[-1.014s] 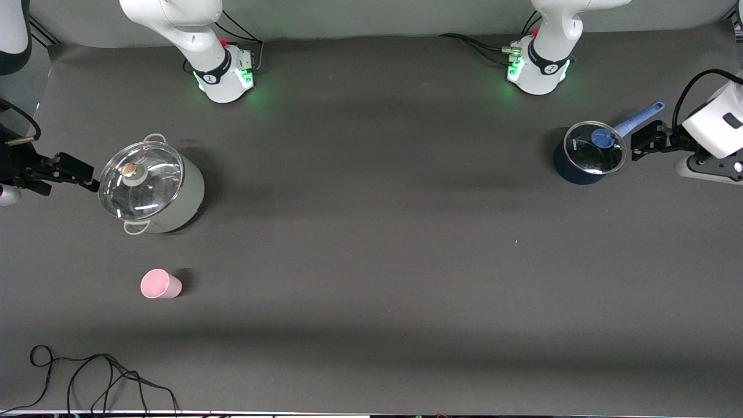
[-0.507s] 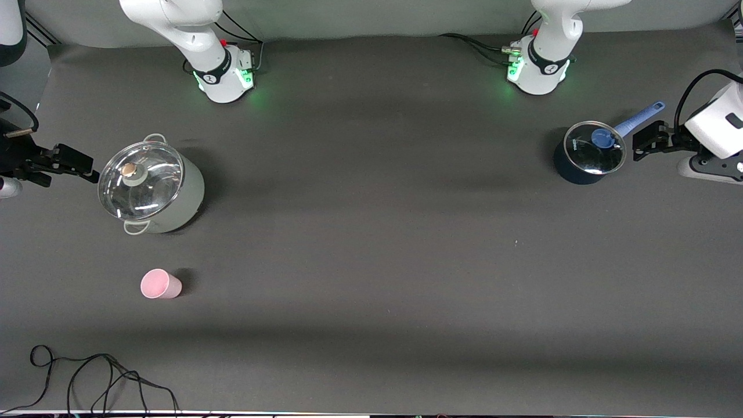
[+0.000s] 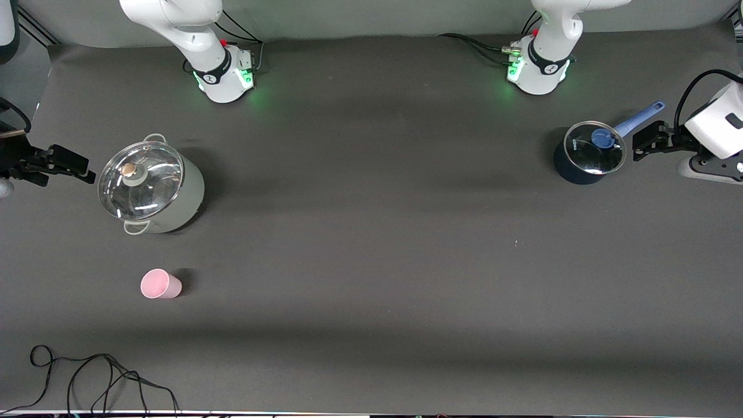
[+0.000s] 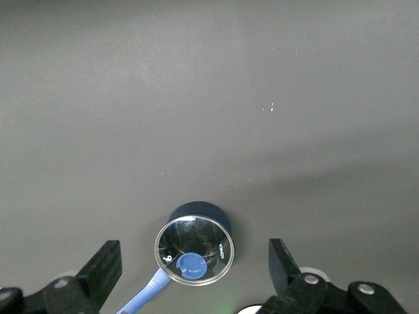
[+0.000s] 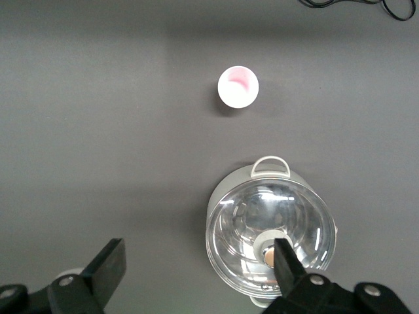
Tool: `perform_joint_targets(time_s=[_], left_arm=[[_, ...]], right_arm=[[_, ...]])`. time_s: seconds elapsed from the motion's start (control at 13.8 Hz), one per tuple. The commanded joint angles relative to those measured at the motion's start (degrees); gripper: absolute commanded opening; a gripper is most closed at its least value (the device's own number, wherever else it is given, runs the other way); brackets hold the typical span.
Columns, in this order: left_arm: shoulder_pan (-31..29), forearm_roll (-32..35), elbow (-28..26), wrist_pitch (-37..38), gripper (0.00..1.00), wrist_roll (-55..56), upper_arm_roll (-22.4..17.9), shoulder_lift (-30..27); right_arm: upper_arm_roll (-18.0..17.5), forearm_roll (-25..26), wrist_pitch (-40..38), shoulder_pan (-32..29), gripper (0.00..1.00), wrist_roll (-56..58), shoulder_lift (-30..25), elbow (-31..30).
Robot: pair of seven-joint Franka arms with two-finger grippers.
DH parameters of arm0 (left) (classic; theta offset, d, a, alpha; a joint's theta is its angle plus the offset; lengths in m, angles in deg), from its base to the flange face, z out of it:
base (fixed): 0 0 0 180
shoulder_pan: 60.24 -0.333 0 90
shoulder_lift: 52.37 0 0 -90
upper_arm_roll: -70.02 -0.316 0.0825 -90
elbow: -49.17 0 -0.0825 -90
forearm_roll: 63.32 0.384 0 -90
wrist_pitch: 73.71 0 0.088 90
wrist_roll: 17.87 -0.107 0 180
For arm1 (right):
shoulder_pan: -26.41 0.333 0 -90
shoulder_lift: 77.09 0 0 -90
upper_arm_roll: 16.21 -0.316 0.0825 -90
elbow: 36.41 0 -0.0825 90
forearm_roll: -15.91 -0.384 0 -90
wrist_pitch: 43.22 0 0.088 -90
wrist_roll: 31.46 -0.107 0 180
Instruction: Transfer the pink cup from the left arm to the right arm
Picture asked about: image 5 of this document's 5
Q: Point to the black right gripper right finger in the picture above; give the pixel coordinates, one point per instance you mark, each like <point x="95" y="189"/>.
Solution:
<point x="294" y="288"/>

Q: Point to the dark grey table mat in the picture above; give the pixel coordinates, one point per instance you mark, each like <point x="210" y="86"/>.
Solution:
<point x="98" y="131"/>

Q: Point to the grey-green stock pot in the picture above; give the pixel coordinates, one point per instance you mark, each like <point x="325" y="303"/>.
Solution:
<point x="229" y="183"/>

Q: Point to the pink plastic cup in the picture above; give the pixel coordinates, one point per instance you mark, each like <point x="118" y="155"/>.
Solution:
<point x="238" y="93"/>

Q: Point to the glass lid with wooden knob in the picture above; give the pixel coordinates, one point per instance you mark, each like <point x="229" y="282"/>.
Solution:
<point x="248" y="222"/>

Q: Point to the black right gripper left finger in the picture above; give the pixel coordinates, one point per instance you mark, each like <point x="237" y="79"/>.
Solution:
<point x="98" y="278"/>

